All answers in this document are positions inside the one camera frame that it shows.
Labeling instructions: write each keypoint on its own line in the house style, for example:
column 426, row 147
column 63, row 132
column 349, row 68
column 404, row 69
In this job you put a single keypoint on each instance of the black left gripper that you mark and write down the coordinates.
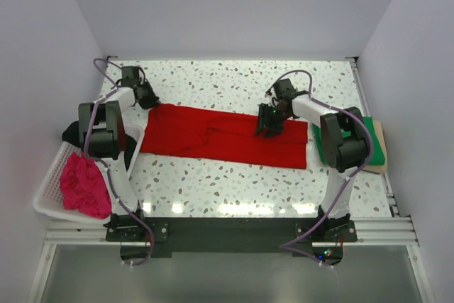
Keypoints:
column 153, row 98

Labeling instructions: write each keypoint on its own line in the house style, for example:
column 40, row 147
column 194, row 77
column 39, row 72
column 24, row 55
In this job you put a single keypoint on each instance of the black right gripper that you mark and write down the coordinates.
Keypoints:
column 264, row 122

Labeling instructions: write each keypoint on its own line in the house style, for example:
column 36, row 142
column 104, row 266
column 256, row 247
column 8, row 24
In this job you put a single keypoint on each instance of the red t-shirt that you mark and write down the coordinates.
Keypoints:
column 188, row 132

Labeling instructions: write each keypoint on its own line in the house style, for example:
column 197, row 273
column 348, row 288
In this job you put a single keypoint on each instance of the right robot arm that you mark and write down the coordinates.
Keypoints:
column 346, row 143

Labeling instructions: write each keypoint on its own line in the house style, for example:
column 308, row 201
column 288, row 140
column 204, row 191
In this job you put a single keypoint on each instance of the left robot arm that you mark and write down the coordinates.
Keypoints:
column 103, row 139

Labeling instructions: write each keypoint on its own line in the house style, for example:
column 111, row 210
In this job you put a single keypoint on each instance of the black garment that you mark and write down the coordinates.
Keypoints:
column 71, row 135

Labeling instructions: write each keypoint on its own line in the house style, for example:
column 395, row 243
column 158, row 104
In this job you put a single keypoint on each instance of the pink garment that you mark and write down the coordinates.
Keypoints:
column 83, row 188

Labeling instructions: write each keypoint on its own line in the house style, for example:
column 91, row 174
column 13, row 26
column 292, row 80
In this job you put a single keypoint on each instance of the green folded t-shirt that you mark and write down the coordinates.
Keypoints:
column 378, row 158

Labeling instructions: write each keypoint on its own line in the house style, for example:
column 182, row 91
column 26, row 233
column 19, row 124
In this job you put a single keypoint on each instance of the tan cardboard board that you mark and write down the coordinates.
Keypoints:
column 380, row 135

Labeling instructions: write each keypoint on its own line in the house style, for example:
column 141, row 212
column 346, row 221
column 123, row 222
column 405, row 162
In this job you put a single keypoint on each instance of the white plastic laundry basket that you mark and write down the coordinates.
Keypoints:
column 48, row 199

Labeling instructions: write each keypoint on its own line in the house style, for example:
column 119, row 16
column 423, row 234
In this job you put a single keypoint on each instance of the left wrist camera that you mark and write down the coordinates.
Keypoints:
column 131, row 76

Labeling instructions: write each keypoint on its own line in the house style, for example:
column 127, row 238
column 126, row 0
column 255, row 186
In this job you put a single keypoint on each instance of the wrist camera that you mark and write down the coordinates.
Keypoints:
column 131, row 76
column 280, row 89

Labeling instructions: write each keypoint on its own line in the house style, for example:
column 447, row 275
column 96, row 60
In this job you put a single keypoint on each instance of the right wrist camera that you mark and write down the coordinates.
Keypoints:
column 280, row 89

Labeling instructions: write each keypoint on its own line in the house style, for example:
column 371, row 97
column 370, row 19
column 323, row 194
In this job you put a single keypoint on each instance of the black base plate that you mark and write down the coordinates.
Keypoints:
column 141, row 238

